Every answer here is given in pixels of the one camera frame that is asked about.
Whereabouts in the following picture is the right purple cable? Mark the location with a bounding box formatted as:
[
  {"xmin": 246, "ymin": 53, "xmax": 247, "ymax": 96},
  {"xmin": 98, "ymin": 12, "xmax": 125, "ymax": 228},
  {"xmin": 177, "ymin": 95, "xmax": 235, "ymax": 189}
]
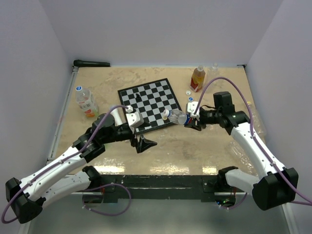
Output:
[{"xmin": 195, "ymin": 77, "xmax": 312, "ymax": 205}]

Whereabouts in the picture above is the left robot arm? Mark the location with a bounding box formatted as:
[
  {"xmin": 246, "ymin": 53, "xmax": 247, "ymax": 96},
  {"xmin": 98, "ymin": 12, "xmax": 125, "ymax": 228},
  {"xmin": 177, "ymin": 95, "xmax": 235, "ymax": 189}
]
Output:
[{"xmin": 1, "ymin": 113, "xmax": 157, "ymax": 224}]

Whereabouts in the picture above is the blue cap tea bottle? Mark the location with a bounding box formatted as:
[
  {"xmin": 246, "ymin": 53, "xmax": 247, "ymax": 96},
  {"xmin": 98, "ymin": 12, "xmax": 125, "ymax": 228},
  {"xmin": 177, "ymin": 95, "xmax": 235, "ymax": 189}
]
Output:
[{"xmin": 75, "ymin": 86, "xmax": 98, "ymax": 117}]

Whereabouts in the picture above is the clear crushed bottle right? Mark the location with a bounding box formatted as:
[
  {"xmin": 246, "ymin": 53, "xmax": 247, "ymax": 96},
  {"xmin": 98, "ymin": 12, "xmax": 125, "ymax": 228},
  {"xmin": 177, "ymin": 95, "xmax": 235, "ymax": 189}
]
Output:
[{"xmin": 226, "ymin": 140, "xmax": 257, "ymax": 175}]

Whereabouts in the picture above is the black white chessboard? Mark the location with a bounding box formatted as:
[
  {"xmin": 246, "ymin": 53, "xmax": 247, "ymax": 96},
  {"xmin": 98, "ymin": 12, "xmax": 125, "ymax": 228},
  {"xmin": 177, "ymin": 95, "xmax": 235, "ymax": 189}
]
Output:
[{"xmin": 117, "ymin": 78, "xmax": 181, "ymax": 134}]

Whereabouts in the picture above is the pepsi label bottle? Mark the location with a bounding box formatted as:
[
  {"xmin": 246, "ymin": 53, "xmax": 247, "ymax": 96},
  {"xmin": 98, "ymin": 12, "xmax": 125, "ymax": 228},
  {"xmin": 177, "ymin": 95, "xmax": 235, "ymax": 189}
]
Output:
[{"xmin": 167, "ymin": 109, "xmax": 191, "ymax": 125}]

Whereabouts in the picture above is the white pepsi bottle cap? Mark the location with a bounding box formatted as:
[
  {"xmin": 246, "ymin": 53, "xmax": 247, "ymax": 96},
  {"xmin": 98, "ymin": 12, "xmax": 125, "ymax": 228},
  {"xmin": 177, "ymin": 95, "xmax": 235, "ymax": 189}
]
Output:
[{"xmin": 162, "ymin": 109, "xmax": 171, "ymax": 119}]

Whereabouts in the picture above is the amber drink bottle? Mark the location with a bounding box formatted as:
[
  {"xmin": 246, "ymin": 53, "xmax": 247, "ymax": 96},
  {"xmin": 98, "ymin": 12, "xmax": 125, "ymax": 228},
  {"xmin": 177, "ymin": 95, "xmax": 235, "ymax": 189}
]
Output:
[{"xmin": 190, "ymin": 65, "xmax": 206, "ymax": 92}]

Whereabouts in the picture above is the white tube bottle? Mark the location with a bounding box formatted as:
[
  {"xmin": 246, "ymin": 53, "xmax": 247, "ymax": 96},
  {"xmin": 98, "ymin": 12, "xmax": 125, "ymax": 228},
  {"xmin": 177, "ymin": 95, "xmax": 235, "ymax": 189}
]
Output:
[{"xmin": 110, "ymin": 105, "xmax": 123, "ymax": 126}]

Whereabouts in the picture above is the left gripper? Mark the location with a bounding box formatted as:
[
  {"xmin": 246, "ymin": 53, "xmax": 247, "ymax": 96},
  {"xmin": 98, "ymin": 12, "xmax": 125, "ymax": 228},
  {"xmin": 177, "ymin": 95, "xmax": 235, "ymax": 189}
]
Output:
[{"xmin": 103, "ymin": 120, "xmax": 157, "ymax": 152}]

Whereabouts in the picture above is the black base frame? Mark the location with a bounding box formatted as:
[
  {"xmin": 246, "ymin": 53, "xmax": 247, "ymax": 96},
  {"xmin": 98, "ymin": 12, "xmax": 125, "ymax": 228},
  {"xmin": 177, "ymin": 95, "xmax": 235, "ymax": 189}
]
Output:
[{"xmin": 80, "ymin": 175, "xmax": 233, "ymax": 203}]

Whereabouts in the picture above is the purple cable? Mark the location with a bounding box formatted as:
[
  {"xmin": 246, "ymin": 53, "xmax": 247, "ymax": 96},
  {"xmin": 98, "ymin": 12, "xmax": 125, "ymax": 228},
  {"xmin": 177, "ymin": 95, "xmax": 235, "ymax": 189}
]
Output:
[
  {"xmin": 195, "ymin": 77, "xmax": 312, "ymax": 205},
  {"xmin": 1, "ymin": 105, "xmax": 134, "ymax": 224}
]

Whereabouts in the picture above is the black handle tool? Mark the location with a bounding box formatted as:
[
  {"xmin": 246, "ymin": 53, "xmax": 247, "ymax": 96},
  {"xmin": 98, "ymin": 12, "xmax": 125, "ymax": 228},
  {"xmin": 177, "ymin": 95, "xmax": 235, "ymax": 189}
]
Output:
[{"xmin": 73, "ymin": 59, "xmax": 111, "ymax": 67}]

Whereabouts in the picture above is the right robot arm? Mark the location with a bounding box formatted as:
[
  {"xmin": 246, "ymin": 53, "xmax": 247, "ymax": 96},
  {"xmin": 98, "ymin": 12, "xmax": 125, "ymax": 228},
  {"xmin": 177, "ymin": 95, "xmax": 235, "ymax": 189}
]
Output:
[{"xmin": 185, "ymin": 92, "xmax": 299, "ymax": 211}]

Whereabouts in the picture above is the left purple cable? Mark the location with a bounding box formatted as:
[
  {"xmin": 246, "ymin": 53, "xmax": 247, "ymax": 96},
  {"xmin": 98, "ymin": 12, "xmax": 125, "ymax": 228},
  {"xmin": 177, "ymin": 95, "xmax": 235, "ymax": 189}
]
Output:
[{"xmin": 1, "ymin": 105, "xmax": 134, "ymax": 224}]

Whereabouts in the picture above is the yellow cap clear bottle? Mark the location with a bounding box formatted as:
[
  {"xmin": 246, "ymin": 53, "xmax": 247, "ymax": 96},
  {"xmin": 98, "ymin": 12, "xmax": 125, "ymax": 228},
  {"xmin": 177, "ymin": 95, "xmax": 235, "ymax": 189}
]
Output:
[{"xmin": 247, "ymin": 101, "xmax": 266, "ymax": 137}]

